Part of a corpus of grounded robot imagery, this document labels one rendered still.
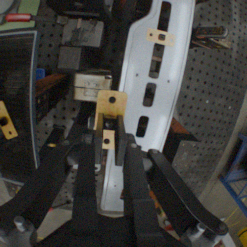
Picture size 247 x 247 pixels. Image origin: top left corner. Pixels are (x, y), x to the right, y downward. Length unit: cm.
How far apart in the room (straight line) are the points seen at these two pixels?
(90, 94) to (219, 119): 84
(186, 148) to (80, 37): 46
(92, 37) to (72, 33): 5
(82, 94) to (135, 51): 18
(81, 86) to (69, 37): 12
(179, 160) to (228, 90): 60
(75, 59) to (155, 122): 30
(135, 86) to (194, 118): 55
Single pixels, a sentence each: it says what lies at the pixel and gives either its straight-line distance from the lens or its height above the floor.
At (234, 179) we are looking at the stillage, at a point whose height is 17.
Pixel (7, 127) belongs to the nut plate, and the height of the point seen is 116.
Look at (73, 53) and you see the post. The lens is 35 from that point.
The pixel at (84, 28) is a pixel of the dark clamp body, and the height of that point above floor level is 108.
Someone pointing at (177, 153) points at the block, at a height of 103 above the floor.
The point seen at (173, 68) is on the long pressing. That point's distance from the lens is 47.
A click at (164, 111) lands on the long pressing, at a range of 49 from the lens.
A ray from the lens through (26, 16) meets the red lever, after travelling 36.
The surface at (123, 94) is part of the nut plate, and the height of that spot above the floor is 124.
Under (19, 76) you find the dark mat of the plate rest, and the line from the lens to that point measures 32.
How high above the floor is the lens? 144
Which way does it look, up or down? 66 degrees down
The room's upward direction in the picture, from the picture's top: 167 degrees clockwise
